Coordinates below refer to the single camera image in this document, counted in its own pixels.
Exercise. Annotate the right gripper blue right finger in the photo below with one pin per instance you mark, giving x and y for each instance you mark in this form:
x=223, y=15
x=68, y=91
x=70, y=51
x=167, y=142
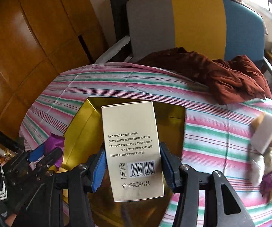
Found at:
x=170, y=164

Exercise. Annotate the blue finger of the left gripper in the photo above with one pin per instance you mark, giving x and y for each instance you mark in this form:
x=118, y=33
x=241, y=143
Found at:
x=49, y=160
x=37, y=153

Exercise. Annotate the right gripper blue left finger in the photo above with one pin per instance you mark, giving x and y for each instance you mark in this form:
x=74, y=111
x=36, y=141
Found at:
x=98, y=168

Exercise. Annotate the purple snack packet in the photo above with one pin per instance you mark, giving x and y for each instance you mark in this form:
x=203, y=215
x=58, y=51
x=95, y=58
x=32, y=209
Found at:
x=55, y=141

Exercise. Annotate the cream cardboard box with barcode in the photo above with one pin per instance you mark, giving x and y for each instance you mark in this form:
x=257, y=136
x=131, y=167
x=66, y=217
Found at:
x=132, y=151

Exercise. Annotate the white melamine sponge block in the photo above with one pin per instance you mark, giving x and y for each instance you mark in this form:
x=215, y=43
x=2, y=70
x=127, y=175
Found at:
x=263, y=134

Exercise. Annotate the person hand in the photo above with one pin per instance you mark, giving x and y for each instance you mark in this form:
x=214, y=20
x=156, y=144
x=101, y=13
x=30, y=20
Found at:
x=8, y=221

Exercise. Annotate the gold metal tin box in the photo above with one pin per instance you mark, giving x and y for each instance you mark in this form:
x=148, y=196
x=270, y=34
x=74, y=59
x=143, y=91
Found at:
x=84, y=137

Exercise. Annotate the striped bed sheet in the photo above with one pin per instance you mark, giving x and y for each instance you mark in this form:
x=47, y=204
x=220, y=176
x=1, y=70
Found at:
x=215, y=137

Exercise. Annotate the rust red blanket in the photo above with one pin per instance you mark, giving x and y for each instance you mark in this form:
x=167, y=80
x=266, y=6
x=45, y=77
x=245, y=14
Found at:
x=234, y=81

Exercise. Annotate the wooden wardrobe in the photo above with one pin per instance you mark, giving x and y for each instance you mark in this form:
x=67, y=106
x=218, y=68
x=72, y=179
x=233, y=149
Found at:
x=39, y=39

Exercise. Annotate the grey yellow blue headboard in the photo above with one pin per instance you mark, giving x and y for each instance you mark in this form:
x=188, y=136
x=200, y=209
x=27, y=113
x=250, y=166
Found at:
x=218, y=29

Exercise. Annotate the grey metal bed rail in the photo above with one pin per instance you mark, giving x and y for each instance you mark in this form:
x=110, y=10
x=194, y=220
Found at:
x=113, y=50

